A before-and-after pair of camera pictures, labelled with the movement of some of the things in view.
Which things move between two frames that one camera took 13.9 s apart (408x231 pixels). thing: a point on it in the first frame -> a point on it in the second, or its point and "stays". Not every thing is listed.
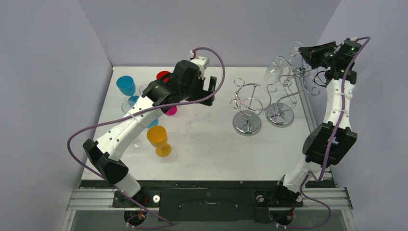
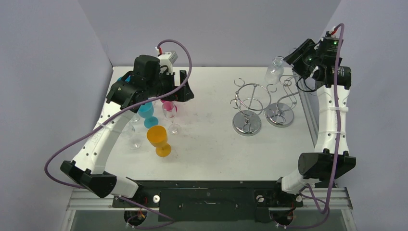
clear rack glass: (274, 71) stays
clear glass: (293, 47) -> (170, 110)
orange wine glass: (157, 136) stays
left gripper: (202, 93) -> (183, 94)
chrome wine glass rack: (250, 99) stays
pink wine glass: (172, 111) stays
